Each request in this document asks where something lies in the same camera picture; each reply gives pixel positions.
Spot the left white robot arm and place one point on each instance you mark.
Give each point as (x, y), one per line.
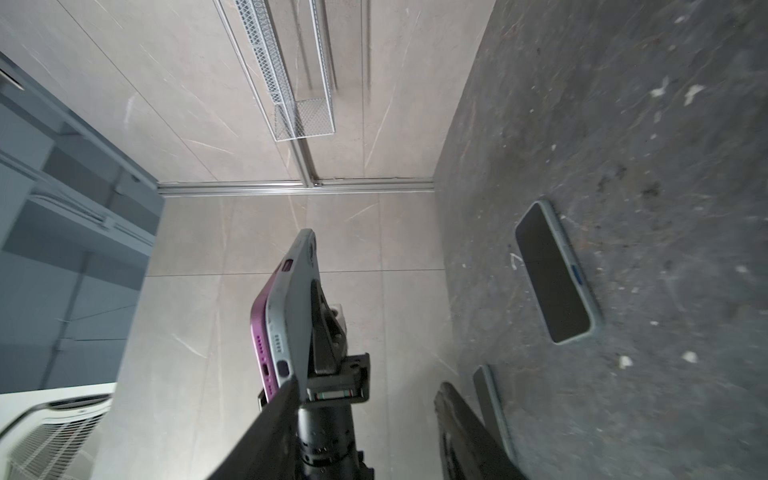
(327, 443)

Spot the light blue phone case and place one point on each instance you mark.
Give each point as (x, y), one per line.
(289, 311)

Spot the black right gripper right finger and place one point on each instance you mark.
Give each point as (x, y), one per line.
(467, 449)

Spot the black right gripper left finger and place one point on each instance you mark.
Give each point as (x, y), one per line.
(268, 449)

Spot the cased phone on left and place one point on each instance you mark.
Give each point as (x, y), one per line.
(568, 306)

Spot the white wire mesh basket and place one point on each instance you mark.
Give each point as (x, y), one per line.
(282, 49)

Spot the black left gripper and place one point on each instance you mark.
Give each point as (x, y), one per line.
(334, 380)

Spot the cased phone on right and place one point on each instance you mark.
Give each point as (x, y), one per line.
(491, 409)

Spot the white air conditioner unit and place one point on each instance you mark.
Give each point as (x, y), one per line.
(53, 433)

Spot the cased phone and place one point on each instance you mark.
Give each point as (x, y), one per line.
(491, 409)
(568, 306)

